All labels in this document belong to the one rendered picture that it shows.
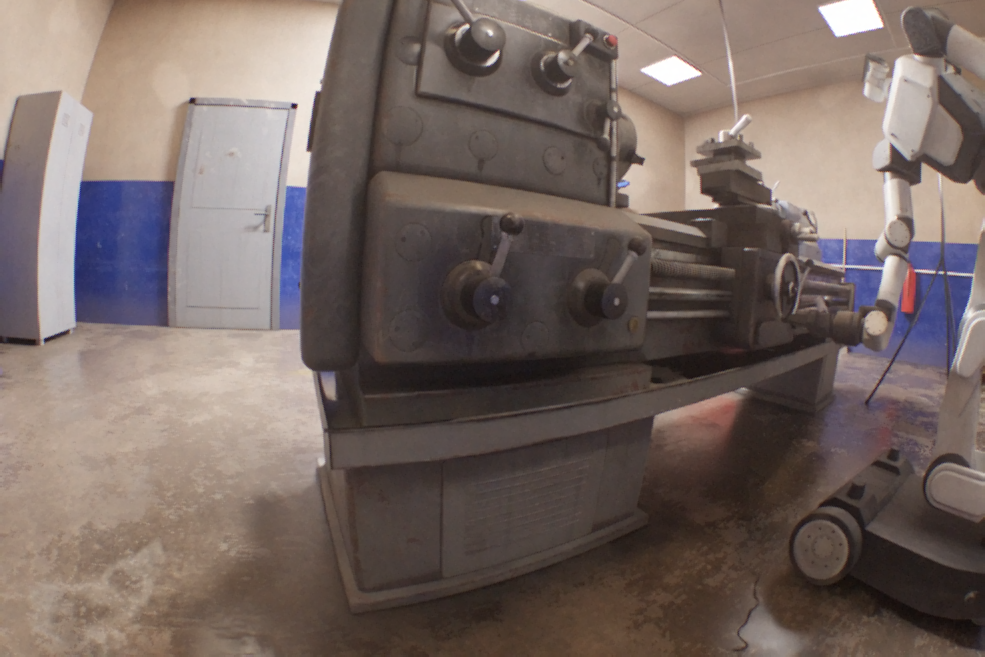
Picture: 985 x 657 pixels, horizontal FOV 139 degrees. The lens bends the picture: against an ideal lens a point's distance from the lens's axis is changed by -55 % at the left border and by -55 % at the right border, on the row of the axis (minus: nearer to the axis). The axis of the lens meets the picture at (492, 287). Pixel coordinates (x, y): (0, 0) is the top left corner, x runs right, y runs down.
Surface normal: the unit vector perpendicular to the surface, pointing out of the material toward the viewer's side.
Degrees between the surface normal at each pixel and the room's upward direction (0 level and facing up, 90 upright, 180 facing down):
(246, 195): 90
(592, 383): 90
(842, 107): 90
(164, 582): 0
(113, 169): 90
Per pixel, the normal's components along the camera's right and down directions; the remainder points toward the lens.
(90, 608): 0.06, -1.00
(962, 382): -0.93, 0.35
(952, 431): -0.95, -0.04
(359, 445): 0.46, 0.07
